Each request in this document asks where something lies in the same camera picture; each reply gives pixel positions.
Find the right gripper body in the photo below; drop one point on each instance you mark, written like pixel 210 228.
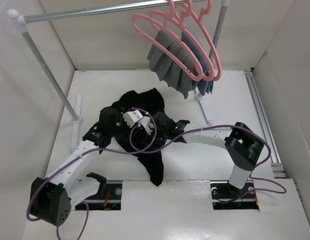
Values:
pixel 162 137

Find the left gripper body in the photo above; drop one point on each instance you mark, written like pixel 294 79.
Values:
pixel 113 129

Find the black t shirt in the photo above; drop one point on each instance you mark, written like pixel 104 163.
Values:
pixel 137 142

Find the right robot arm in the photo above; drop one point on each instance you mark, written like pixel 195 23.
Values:
pixel 243 146

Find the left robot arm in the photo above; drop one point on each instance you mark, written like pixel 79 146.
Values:
pixel 53 197

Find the grey t shirt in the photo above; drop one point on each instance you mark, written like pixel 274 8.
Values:
pixel 166 69

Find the front pink hanger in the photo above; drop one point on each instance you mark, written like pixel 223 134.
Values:
pixel 159 20

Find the pink hanger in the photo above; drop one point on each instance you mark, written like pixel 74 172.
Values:
pixel 187 11
pixel 159 20

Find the middle pink hanger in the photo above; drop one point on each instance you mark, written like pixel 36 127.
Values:
pixel 159 21

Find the rear pink hanger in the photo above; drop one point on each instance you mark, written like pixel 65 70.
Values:
pixel 187 11

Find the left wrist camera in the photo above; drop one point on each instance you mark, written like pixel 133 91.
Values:
pixel 132 117

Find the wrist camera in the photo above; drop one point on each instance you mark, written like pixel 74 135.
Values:
pixel 147 124
pixel 132 117

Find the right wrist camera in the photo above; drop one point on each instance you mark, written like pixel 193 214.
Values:
pixel 147 124

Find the aluminium rail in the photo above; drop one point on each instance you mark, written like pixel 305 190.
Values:
pixel 276 164

